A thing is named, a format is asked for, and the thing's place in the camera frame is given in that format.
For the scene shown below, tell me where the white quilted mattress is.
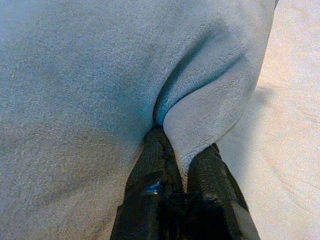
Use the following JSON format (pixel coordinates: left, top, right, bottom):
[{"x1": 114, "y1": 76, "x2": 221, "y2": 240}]
[{"x1": 216, "y1": 0, "x2": 320, "y2": 240}]

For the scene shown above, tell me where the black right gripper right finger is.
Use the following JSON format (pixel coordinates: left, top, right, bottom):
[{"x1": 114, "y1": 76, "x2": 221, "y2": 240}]
[{"x1": 186, "y1": 143, "x2": 261, "y2": 240}]

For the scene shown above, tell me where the grey fluffy towel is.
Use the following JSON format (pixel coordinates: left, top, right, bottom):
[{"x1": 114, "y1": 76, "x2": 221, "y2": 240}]
[{"x1": 0, "y1": 0, "x2": 280, "y2": 240}]

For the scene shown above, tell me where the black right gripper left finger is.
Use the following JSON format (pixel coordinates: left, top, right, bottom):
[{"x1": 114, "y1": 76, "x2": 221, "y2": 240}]
[{"x1": 109, "y1": 126, "x2": 186, "y2": 240}]

